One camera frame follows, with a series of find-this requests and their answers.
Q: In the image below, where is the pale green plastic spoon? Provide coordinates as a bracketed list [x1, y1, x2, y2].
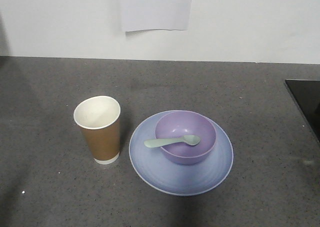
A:
[143, 135, 201, 148]

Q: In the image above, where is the light blue round plate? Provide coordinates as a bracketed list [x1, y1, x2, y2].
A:
[128, 111, 234, 196]

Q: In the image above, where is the black glass gas hob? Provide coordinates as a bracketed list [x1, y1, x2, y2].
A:
[285, 79, 320, 142]

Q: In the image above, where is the brown paper cup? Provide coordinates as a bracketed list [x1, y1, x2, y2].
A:
[73, 95, 121, 165]

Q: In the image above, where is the lilac plastic bowl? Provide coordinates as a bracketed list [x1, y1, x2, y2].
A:
[154, 110, 217, 165]

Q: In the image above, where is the white paper sheet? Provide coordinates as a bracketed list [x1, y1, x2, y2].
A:
[119, 0, 192, 32]

